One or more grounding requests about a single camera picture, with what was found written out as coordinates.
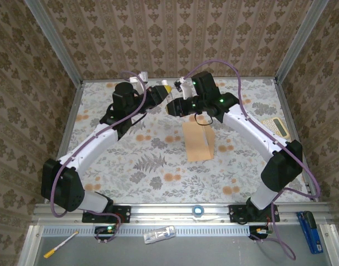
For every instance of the grey metal shelf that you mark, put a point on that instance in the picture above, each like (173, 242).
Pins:
(213, 252)

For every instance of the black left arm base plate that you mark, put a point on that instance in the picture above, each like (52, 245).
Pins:
(125, 213)

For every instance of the yellow calculator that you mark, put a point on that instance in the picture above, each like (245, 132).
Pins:
(280, 127)

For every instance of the long aluminium base rail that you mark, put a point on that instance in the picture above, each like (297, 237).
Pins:
(164, 214)

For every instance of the black board green light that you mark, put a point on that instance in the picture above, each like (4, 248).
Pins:
(103, 230)

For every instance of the black board coloured connectors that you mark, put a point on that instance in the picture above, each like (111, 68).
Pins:
(255, 231)

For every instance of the small round blue-ringed disc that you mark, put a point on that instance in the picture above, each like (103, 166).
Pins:
(198, 210)

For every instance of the aluminium frame post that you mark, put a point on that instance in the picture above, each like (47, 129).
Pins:
(299, 41)
(55, 41)

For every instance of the blue black hand tool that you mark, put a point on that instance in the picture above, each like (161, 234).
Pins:
(310, 238)

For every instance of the white pen yellow cap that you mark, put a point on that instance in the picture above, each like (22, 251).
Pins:
(50, 253)

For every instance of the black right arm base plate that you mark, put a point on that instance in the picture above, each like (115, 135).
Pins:
(232, 213)

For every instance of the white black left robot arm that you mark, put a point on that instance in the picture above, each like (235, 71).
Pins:
(89, 147)

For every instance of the clear plastic bag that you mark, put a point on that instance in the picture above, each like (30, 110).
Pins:
(158, 235)

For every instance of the tan paper envelope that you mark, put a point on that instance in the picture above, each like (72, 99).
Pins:
(194, 144)

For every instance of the floral table cover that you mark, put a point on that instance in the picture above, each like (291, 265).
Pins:
(169, 191)

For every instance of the aluminium shelf side beam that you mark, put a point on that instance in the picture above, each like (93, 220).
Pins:
(328, 243)
(29, 246)

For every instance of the aluminium table side rail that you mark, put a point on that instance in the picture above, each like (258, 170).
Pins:
(75, 102)
(281, 97)

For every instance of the thin aluminium wall-side rail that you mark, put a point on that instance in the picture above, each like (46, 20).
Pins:
(97, 80)

